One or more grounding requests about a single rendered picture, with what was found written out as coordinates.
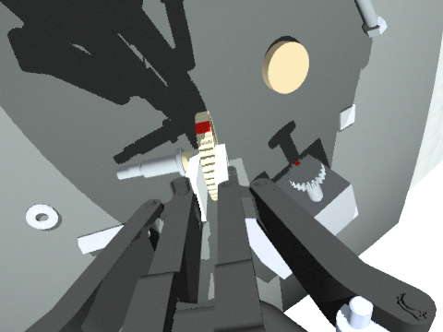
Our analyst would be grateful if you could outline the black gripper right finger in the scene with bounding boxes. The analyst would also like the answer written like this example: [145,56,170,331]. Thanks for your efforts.
[214,144,437,332]

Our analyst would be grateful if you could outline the white flat washer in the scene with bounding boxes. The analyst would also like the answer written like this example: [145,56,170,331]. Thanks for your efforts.
[26,204,58,229]

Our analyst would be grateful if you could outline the white flat bar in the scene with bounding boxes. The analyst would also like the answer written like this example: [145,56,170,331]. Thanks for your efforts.
[78,225,124,254]

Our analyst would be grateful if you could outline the light grey square plate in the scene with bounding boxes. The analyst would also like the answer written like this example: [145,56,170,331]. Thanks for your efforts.
[339,104,355,130]

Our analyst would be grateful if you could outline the grey hex bolt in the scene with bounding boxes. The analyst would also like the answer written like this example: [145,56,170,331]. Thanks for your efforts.
[355,0,387,38]

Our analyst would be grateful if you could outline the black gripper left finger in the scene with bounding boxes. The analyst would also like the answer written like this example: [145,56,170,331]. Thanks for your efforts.
[24,149,208,332]

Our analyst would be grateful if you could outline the cream flat disc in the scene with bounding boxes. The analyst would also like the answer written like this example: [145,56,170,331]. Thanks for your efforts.
[262,41,309,93]

